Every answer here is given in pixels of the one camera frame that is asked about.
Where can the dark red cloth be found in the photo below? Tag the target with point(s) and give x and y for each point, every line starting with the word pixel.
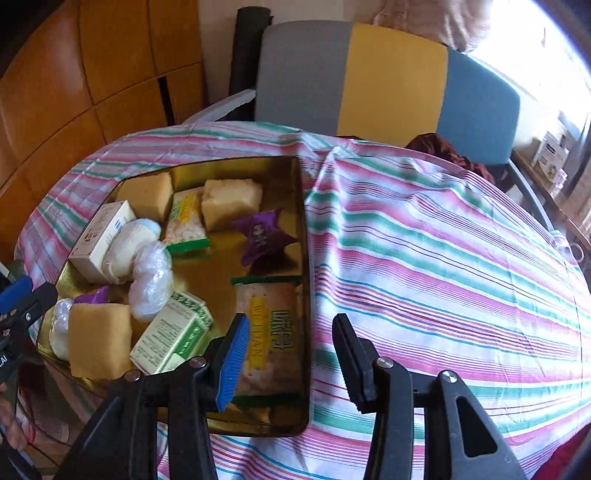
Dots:
pixel 438 147

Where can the white mug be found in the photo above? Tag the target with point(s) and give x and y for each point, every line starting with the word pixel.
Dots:
pixel 577 251

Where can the green cracker packet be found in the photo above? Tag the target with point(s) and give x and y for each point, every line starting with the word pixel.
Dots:
pixel 184 226
pixel 272 332

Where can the wooden side table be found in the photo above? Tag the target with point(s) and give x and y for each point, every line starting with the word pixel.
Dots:
pixel 554 203

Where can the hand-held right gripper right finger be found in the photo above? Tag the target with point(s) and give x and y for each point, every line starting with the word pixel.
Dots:
pixel 355 360

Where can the person's left hand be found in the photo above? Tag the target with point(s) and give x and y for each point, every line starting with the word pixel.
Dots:
pixel 14 422

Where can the black rolled mat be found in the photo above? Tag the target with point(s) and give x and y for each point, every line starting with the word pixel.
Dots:
pixel 244 50

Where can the white carton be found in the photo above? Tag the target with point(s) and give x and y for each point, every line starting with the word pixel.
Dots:
pixel 549 154

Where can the dark red rug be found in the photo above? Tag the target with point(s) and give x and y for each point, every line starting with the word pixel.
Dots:
pixel 568 461

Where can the grey yellow blue chair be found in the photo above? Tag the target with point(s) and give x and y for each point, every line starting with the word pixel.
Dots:
pixel 300 78

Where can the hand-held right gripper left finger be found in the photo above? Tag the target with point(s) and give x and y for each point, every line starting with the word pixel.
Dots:
pixel 233 364

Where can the window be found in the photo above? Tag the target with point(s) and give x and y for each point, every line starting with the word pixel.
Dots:
pixel 545 46

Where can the wooden wardrobe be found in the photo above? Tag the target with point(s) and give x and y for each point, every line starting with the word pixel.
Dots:
pixel 69 69

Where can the yellow sponge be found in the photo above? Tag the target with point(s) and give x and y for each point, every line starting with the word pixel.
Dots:
pixel 231 203
pixel 99 341
pixel 147 194

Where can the striped tablecloth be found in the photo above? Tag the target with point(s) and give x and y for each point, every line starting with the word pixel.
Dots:
pixel 438 230

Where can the gold tin box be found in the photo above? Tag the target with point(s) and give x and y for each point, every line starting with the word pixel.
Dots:
pixel 217 277

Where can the clear plastic bag ball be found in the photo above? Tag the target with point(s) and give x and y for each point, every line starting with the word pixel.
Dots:
pixel 59 323
pixel 150 286

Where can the small purple snack packet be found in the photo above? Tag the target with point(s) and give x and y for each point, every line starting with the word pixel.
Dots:
pixel 94 295

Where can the pink patterned curtain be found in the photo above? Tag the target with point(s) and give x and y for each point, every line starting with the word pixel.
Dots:
pixel 438 23

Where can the green and white box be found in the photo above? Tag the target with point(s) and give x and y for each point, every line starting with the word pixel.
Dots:
pixel 168 334

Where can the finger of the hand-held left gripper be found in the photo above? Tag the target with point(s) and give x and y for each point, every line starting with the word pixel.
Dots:
pixel 14 293
pixel 32 309

